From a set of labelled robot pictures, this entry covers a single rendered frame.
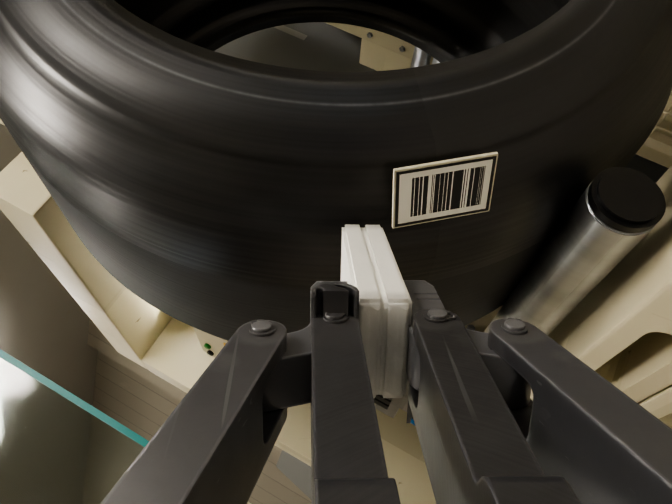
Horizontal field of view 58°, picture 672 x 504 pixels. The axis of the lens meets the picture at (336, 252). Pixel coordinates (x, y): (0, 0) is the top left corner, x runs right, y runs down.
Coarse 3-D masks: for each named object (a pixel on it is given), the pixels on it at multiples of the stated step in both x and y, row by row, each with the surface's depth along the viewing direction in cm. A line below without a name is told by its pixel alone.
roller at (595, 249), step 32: (608, 192) 36; (640, 192) 36; (576, 224) 38; (608, 224) 36; (640, 224) 35; (544, 256) 43; (576, 256) 40; (608, 256) 38; (544, 288) 44; (576, 288) 42; (544, 320) 48
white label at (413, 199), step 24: (408, 168) 33; (432, 168) 33; (456, 168) 33; (480, 168) 34; (408, 192) 34; (432, 192) 34; (456, 192) 34; (480, 192) 35; (408, 216) 35; (432, 216) 35; (456, 216) 36
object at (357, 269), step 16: (352, 240) 20; (352, 256) 19; (368, 256) 19; (352, 272) 18; (368, 272) 18; (368, 288) 16; (368, 304) 16; (368, 320) 16; (368, 336) 16; (368, 352) 16; (368, 368) 16
